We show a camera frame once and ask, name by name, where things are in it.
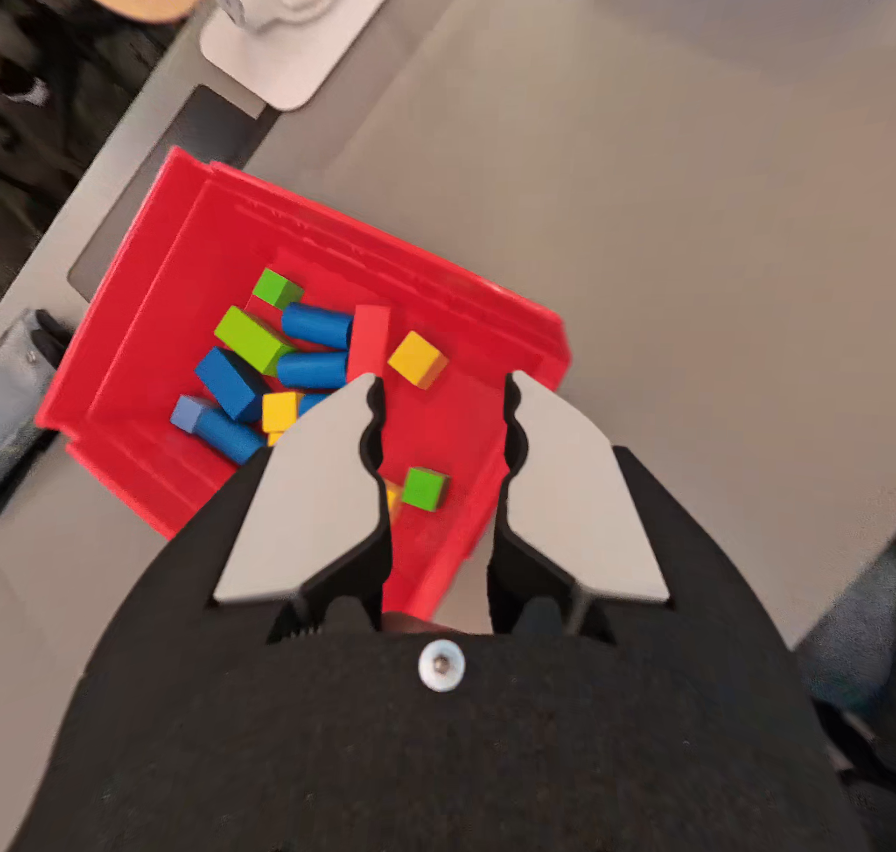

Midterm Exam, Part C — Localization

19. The red wooden block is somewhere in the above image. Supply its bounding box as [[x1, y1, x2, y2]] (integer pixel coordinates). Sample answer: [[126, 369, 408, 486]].
[[348, 304, 393, 384]]

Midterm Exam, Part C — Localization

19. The red plastic bin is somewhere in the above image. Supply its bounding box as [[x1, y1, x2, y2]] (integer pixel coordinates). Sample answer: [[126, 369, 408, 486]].
[[34, 146, 574, 632]]

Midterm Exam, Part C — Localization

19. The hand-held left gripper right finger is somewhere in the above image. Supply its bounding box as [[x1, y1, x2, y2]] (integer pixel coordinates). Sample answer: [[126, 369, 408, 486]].
[[486, 371, 673, 608]]

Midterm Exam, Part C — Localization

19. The small green wooden block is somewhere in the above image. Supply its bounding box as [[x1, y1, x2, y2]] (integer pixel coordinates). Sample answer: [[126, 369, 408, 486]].
[[252, 269, 305, 311]]

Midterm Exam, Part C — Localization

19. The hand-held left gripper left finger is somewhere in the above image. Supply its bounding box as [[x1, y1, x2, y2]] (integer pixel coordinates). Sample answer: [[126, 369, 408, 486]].
[[212, 374, 393, 608]]

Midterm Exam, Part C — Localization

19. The grey bag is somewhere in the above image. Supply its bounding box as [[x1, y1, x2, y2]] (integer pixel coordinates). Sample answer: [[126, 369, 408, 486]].
[[0, 307, 71, 482]]

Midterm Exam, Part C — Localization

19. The long green wooden block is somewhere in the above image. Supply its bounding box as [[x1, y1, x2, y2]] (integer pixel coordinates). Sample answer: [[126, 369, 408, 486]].
[[213, 305, 294, 377]]

